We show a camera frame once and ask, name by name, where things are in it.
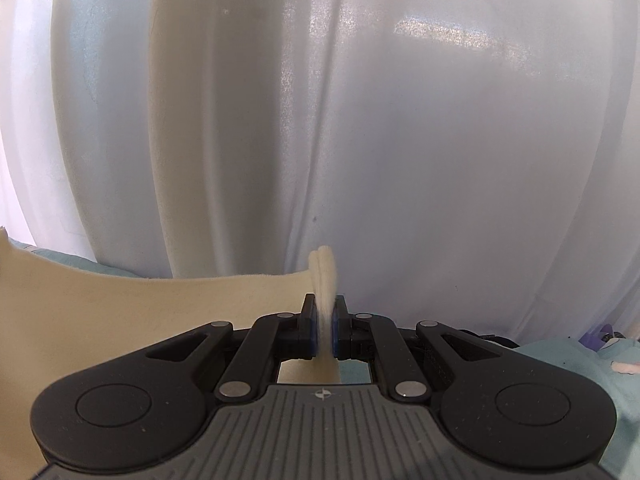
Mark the light blue printed bedsheet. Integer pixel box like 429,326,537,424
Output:
10,242,640,480

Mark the white sheer curtain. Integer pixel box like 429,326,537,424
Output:
0,0,640,347

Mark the purple teddy bear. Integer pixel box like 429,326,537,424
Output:
581,324,625,355

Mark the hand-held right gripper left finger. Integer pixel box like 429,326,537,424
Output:
145,294,321,402

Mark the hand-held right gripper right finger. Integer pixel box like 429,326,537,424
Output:
332,294,502,402

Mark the cream knit sweater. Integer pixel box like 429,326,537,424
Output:
0,227,346,480

